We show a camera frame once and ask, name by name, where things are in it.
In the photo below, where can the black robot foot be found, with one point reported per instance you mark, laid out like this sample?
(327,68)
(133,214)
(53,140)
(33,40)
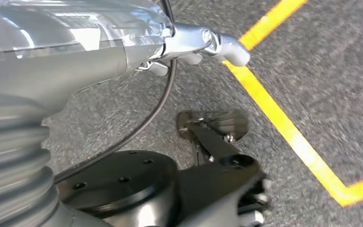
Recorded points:
(228,123)

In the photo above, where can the yellow floor tape square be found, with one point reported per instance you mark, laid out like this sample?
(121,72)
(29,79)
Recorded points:
(278,119)

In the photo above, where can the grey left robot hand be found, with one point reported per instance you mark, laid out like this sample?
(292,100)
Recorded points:
(59,72)

